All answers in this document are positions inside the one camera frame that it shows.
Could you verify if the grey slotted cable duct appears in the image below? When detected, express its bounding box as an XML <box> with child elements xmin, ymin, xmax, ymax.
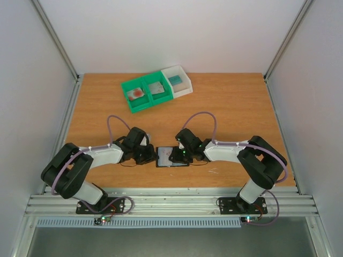
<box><xmin>36</xmin><ymin>217</ymin><xmax>241</xmax><ymax>229</ymax></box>

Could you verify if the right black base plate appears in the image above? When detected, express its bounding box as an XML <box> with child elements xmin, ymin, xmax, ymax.
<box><xmin>216</xmin><ymin>197</ymin><xmax>268</xmax><ymax>215</ymax></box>

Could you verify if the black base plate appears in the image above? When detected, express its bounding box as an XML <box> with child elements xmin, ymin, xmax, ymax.
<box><xmin>216</xmin><ymin>197</ymin><xmax>268</xmax><ymax>215</ymax></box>
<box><xmin>76</xmin><ymin>196</ymin><xmax>125</xmax><ymax>215</ymax></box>

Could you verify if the small circuit board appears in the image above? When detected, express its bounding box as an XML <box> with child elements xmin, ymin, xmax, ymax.
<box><xmin>241</xmin><ymin>216</ymin><xmax>262</xmax><ymax>224</ymax></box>
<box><xmin>93</xmin><ymin>216</ymin><xmax>111</xmax><ymax>225</ymax></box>

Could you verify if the teal card in bin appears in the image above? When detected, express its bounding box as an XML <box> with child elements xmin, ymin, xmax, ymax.
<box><xmin>168</xmin><ymin>75</ymin><xmax>183</xmax><ymax>86</ymax></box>

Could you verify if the black leather card holder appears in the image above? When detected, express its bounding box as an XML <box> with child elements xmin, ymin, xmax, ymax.
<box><xmin>156</xmin><ymin>147</ymin><xmax>189</xmax><ymax>168</ymax></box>

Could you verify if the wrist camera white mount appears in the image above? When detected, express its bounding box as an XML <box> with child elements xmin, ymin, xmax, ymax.
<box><xmin>178</xmin><ymin>141</ymin><xmax>184</xmax><ymax>149</ymax></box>
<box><xmin>137</xmin><ymin>132</ymin><xmax>150</xmax><ymax>146</ymax></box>

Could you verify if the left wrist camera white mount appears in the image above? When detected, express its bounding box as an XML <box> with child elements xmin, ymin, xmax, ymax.
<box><xmin>137</xmin><ymin>132</ymin><xmax>150</xmax><ymax>146</ymax></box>

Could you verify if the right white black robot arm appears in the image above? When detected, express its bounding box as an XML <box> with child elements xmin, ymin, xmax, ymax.
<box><xmin>169</xmin><ymin>128</ymin><xmax>288</xmax><ymax>213</ymax></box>

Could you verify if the cherry blossom card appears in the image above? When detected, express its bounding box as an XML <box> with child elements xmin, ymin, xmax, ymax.
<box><xmin>157</xmin><ymin>147</ymin><xmax>173</xmax><ymax>167</ymax></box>
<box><xmin>148</xmin><ymin>81</ymin><xmax>165</xmax><ymax>95</ymax></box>

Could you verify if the left small circuit board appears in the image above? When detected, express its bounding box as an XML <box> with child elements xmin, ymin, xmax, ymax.
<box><xmin>93</xmin><ymin>216</ymin><xmax>111</xmax><ymax>225</ymax></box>

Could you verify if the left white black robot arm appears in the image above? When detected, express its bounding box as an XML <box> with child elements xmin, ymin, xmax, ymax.
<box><xmin>41</xmin><ymin>127</ymin><xmax>158</xmax><ymax>213</ymax></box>

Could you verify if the white bin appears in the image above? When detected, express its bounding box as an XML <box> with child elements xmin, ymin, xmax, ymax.
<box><xmin>161</xmin><ymin>65</ymin><xmax>193</xmax><ymax>99</ymax></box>

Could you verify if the right small circuit board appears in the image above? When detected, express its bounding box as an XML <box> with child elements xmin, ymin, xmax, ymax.
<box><xmin>241</xmin><ymin>216</ymin><xmax>262</xmax><ymax>224</ymax></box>

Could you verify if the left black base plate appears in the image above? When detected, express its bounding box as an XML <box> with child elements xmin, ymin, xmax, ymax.
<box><xmin>76</xmin><ymin>196</ymin><xmax>125</xmax><ymax>215</ymax></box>

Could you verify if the green bin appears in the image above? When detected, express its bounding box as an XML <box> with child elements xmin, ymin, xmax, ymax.
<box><xmin>121</xmin><ymin>78</ymin><xmax>152</xmax><ymax>114</ymax></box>
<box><xmin>141</xmin><ymin>71</ymin><xmax>173</xmax><ymax>106</ymax></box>

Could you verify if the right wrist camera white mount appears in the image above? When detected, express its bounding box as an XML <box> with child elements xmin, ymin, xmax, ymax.
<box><xmin>178</xmin><ymin>141</ymin><xmax>184</xmax><ymax>149</ymax></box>

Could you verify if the aluminium frame rail front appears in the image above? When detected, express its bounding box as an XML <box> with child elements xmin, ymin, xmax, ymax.
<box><xmin>25</xmin><ymin>186</ymin><xmax>319</xmax><ymax>217</ymax></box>

